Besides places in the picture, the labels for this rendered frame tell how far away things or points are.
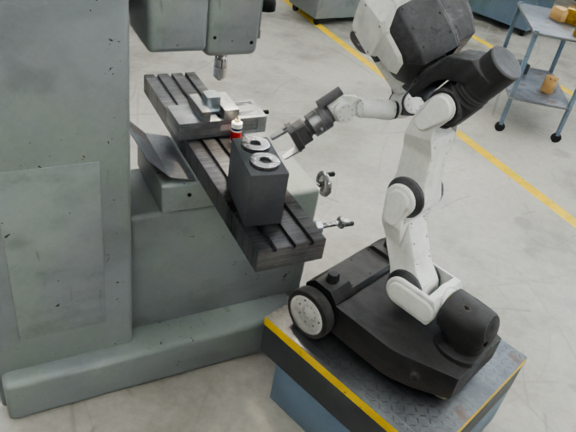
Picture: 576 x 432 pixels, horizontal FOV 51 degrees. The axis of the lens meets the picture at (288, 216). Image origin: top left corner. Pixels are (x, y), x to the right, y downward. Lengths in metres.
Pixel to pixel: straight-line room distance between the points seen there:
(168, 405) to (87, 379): 0.33
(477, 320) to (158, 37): 1.35
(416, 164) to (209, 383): 1.28
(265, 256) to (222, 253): 0.67
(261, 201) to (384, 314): 0.70
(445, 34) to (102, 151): 1.08
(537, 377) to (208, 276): 1.61
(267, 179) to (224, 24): 0.54
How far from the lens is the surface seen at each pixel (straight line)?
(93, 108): 1.87
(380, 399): 2.21
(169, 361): 2.57
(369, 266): 2.40
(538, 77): 5.77
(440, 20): 1.90
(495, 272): 3.64
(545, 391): 3.11
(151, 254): 2.33
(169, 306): 2.55
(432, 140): 1.91
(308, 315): 2.29
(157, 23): 1.93
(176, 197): 2.19
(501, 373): 2.48
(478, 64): 1.82
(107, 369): 2.50
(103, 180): 2.00
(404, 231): 2.10
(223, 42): 2.04
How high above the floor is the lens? 2.08
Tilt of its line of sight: 36 degrees down
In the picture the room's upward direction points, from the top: 10 degrees clockwise
